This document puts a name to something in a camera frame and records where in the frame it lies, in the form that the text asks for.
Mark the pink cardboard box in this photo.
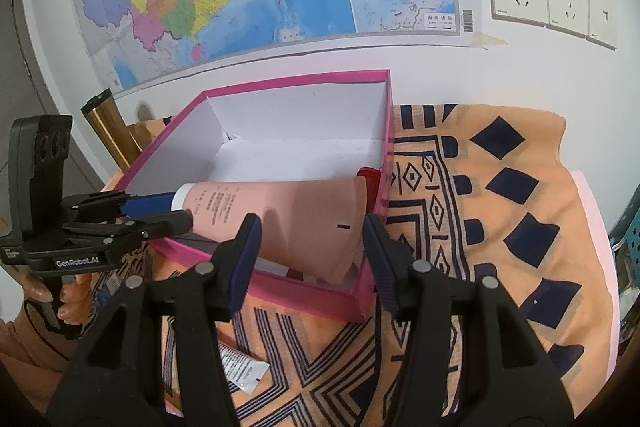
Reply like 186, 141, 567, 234
120, 68, 396, 324

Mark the gold metal thermos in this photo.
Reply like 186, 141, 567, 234
81, 89, 153, 172

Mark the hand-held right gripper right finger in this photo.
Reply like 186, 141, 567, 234
362, 213, 576, 427

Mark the person's left forearm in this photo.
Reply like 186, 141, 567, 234
0, 302, 71, 378

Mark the orange patterned tablecloth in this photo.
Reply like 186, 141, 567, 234
90, 103, 618, 427

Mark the small white tube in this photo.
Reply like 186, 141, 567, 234
217, 339, 270, 394

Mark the person's left hand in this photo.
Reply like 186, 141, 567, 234
22, 276, 94, 327

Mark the grey door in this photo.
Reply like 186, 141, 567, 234
0, 0, 106, 228

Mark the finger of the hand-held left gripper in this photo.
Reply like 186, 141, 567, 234
62, 209, 194, 254
60, 189, 176, 220

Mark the large pink tube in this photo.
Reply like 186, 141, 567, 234
170, 174, 371, 285

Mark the red capped container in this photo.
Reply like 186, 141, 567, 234
357, 166, 383, 212

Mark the white wall switch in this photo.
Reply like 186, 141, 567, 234
586, 0, 619, 51

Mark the blue perforated plastic basket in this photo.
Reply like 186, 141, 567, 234
607, 187, 640, 308

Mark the beige tape strip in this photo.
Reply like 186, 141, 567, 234
472, 32, 508, 51

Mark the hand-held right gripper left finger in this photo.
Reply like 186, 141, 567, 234
46, 213, 263, 427

